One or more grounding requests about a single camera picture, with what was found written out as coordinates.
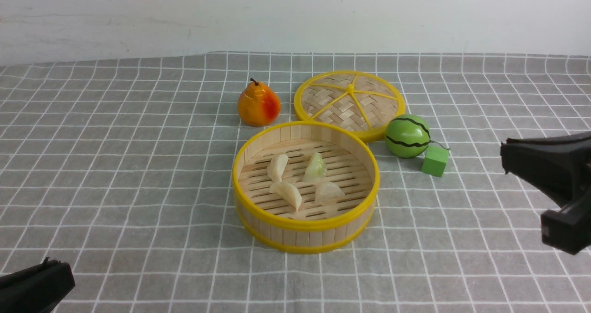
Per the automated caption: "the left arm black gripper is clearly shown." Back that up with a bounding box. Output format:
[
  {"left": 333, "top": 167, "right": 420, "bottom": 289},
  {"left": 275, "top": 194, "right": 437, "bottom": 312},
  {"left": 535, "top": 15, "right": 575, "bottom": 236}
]
[{"left": 0, "top": 257, "right": 76, "bottom": 313}]

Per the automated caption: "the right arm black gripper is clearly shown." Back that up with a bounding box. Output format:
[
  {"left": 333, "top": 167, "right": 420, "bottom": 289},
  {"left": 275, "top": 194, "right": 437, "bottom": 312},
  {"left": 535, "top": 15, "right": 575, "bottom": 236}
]
[{"left": 500, "top": 132, "right": 591, "bottom": 255}]

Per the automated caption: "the pale dumpling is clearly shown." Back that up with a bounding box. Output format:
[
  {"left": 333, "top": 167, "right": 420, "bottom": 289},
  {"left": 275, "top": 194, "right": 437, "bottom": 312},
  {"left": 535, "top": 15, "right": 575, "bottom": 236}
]
[
  {"left": 269, "top": 181, "right": 302, "bottom": 212},
  {"left": 314, "top": 182, "right": 345, "bottom": 204}
]

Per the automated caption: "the greenish dumpling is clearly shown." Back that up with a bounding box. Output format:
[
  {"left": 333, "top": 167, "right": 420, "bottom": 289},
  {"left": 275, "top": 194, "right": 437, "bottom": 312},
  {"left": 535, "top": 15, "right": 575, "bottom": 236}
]
[{"left": 302, "top": 152, "right": 328, "bottom": 183}]

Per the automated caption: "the woven bamboo steamer lid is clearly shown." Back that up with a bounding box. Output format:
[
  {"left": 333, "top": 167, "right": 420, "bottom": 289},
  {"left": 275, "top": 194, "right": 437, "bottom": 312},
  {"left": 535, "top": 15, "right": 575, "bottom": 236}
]
[{"left": 294, "top": 70, "right": 407, "bottom": 143}]

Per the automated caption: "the bamboo steamer tray yellow rim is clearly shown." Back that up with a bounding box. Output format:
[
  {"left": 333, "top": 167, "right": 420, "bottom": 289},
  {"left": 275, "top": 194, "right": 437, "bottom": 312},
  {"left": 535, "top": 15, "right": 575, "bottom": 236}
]
[{"left": 231, "top": 121, "right": 380, "bottom": 254}]

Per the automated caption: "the green cube block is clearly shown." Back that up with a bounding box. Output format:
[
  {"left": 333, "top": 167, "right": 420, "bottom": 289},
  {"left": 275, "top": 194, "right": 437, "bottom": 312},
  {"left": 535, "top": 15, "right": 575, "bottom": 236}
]
[{"left": 421, "top": 145, "right": 450, "bottom": 178}]

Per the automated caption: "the grey checked tablecloth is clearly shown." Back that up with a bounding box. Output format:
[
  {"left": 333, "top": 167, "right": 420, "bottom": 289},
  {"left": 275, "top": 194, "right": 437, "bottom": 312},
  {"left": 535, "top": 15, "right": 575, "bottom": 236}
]
[{"left": 0, "top": 53, "right": 590, "bottom": 313}]

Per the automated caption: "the green toy watermelon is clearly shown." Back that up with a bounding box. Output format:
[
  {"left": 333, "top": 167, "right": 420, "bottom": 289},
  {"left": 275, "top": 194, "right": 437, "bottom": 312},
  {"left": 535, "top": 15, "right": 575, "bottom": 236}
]
[{"left": 385, "top": 114, "right": 431, "bottom": 159}]

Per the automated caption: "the orange toy pear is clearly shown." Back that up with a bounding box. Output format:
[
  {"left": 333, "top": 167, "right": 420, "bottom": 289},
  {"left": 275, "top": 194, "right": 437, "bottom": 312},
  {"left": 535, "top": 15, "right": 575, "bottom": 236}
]
[{"left": 238, "top": 78, "right": 281, "bottom": 126}]

